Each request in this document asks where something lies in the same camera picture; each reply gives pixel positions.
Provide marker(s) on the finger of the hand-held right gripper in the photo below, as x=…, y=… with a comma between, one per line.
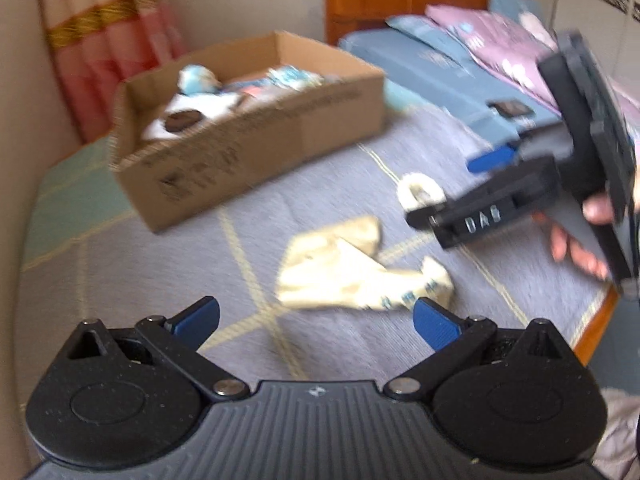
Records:
x=492, y=157
x=480, y=192

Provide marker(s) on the person's right hand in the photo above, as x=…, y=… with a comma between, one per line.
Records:
x=575, y=252

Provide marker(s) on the grey checked blanket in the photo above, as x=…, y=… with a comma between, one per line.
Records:
x=150, y=270

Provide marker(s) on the brown round woven pad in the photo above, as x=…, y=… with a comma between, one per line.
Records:
x=182, y=121

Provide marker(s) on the blue pillow with white print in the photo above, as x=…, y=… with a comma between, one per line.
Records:
x=517, y=7

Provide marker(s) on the yellow printed cloth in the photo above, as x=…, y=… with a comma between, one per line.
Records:
x=325, y=275

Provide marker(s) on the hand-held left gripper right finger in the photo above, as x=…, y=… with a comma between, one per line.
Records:
x=435, y=327

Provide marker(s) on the wooden bed side rail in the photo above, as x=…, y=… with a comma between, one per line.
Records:
x=595, y=320

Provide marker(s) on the black smartphone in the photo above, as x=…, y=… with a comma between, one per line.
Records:
x=510, y=109

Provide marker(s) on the brown cardboard box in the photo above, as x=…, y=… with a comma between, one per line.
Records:
x=280, y=135

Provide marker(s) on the small blue plush toy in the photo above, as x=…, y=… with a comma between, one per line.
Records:
x=197, y=80

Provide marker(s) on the cream sachet with blue tassel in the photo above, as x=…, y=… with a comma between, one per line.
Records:
x=295, y=77

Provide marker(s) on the blue floral bed sheet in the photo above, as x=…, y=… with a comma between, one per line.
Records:
x=440, y=90

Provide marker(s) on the pink strip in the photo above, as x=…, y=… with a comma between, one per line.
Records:
x=250, y=90

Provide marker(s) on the purple floral pillow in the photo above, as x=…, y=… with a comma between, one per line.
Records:
x=490, y=35

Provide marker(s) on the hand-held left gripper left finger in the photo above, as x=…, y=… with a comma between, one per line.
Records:
x=196, y=321

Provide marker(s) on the white paper tissue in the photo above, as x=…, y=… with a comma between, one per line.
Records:
x=212, y=105

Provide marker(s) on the pink patterned curtain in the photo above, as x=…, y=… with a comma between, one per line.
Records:
x=100, y=40

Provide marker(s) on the blue leaf print pillow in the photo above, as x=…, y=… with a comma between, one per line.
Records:
x=430, y=40

